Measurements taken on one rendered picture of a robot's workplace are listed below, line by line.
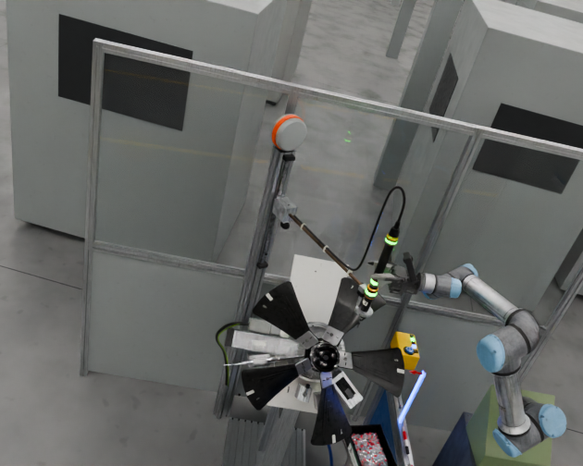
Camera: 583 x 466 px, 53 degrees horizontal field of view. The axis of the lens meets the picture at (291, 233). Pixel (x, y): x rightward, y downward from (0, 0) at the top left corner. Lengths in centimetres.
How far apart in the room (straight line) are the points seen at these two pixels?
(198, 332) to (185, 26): 186
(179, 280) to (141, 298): 26
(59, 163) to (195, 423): 213
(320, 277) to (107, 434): 158
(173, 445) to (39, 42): 267
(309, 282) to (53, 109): 244
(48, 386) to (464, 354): 244
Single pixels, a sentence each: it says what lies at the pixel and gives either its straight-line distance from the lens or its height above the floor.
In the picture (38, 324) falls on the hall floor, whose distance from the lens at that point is 418.
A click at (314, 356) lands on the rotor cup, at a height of 122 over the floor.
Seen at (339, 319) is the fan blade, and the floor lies 130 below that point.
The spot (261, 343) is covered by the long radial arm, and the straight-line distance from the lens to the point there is 257.
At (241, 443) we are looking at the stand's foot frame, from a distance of 352.
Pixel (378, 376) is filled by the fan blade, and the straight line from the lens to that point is 252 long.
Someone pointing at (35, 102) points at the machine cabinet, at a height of 108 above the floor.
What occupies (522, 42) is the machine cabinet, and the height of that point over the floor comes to 216.
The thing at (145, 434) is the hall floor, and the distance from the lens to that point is 359.
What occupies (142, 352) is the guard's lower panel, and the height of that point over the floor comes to 28.
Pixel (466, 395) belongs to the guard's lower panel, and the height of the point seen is 39.
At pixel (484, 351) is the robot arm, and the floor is 162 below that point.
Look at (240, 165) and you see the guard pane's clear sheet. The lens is 280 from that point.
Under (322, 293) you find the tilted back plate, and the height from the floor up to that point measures 125.
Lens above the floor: 288
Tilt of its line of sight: 32 degrees down
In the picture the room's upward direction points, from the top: 15 degrees clockwise
